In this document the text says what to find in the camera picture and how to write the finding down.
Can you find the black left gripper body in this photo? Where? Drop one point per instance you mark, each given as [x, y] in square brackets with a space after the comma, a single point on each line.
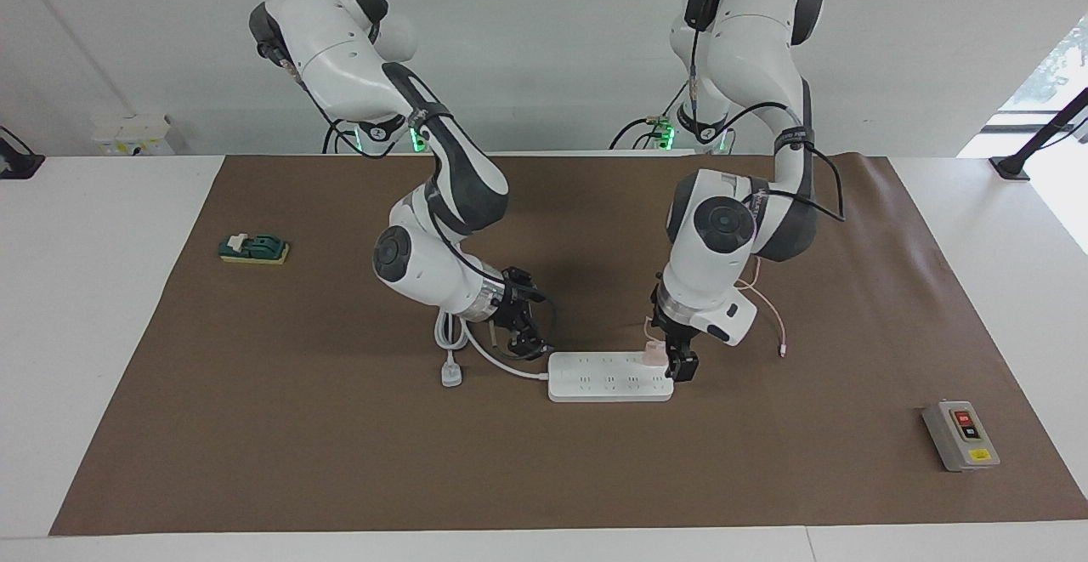
[676, 324]

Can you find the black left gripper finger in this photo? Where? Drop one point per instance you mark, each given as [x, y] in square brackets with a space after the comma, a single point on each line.
[682, 365]

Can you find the brown paper table mat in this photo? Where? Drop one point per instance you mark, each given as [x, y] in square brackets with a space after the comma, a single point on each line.
[340, 443]

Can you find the white wall socket box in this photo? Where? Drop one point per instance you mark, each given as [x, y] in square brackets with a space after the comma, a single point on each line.
[132, 133]

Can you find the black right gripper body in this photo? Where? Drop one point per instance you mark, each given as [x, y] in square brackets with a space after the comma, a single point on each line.
[517, 300]

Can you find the bright window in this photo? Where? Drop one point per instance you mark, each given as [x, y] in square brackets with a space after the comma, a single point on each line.
[1054, 69]

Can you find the grey on-off switch box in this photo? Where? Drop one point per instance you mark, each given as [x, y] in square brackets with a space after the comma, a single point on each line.
[956, 447]

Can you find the green circuit board module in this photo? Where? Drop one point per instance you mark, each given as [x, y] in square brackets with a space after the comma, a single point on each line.
[263, 246]

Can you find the pink charger adapter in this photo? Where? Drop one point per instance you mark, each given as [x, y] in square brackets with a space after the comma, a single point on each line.
[652, 353]

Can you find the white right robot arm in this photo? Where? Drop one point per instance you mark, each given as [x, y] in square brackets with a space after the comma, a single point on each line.
[425, 269]

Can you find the white power strip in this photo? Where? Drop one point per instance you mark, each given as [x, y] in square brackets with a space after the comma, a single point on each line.
[608, 379]

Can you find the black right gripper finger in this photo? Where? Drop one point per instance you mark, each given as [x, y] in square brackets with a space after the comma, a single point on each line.
[541, 343]
[518, 343]

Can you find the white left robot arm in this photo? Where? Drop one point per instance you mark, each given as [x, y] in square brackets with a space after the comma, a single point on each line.
[722, 222]

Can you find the black table clamp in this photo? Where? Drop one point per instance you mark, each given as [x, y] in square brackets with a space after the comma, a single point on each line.
[21, 167]

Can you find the black slanted stand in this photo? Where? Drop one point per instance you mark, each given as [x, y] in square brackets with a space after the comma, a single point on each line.
[1011, 169]

